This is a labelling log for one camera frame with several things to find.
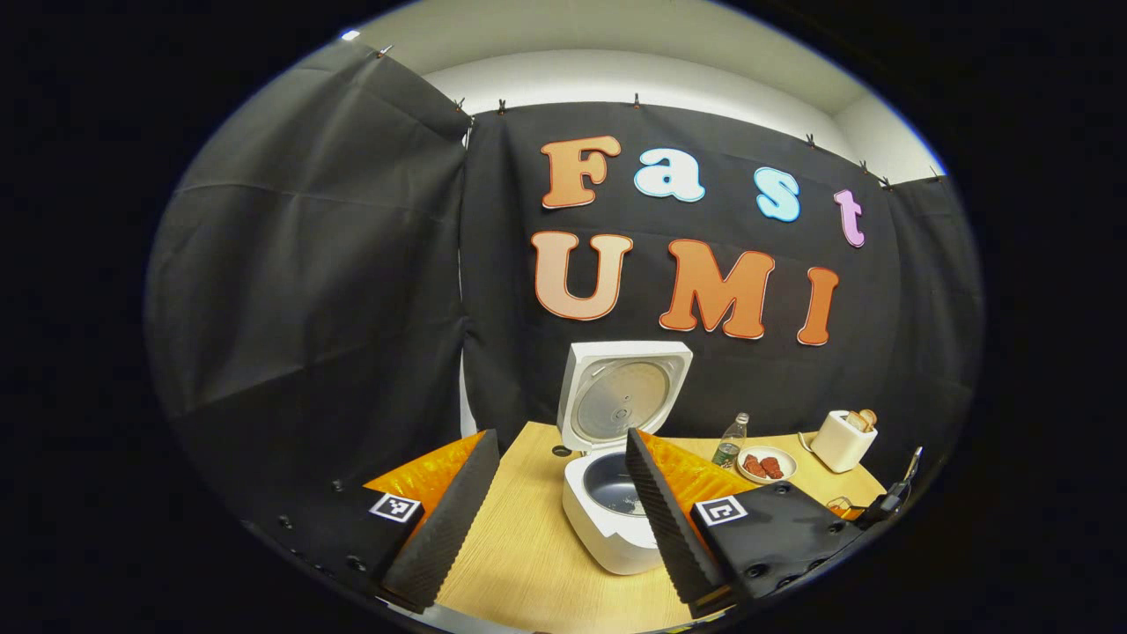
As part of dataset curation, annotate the white oval plate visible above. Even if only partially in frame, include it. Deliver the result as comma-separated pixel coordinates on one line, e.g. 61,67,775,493
736,446,799,485

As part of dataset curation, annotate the white toaster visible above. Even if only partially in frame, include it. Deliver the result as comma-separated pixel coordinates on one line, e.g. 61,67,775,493
810,409,879,474

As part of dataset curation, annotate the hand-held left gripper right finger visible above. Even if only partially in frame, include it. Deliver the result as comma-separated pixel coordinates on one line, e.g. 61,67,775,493
625,428,868,619

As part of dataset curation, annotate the black backdrop cloth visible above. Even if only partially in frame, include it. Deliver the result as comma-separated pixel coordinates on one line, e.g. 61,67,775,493
145,40,985,529

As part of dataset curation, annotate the white rice cooker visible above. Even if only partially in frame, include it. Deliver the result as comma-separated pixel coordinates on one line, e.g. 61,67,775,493
556,341,694,576

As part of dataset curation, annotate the clear plastic water bottle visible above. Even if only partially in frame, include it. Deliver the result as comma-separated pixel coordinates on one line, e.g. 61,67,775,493
711,412,750,469

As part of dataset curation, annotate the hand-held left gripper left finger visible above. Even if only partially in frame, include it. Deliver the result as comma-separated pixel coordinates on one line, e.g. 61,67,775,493
242,429,501,615

